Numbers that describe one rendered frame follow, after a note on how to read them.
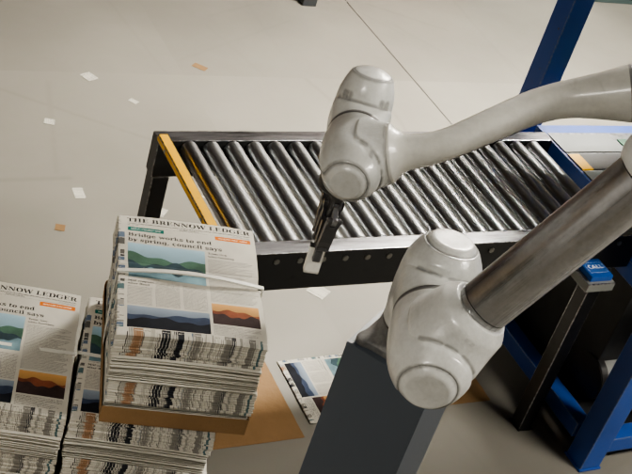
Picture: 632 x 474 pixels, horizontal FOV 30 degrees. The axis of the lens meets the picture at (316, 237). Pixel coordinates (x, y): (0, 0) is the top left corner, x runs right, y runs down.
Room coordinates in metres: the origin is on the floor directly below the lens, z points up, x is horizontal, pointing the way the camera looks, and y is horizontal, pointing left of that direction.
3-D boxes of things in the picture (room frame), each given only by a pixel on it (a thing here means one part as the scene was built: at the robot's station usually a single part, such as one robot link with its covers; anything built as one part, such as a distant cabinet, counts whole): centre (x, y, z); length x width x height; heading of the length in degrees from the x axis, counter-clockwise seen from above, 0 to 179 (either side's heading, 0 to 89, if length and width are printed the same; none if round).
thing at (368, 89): (1.87, -0.01, 1.50); 0.13 x 0.11 x 0.16; 3
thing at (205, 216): (2.53, 0.36, 0.81); 0.43 x 0.03 x 0.02; 34
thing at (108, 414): (1.72, 0.17, 0.86); 0.29 x 0.16 x 0.04; 107
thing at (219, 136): (3.10, -0.06, 0.74); 1.34 x 0.05 x 0.12; 124
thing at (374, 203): (2.82, -0.10, 0.77); 0.47 x 0.05 x 0.05; 34
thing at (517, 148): (3.18, -0.64, 0.77); 0.47 x 0.05 x 0.05; 34
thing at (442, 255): (1.92, -0.25, 1.17); 0.18 x 0.16 x 0.22; 3
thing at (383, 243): (2.68, -0.34, 0.74); 1.34 x 0.05 x 0.12; 124
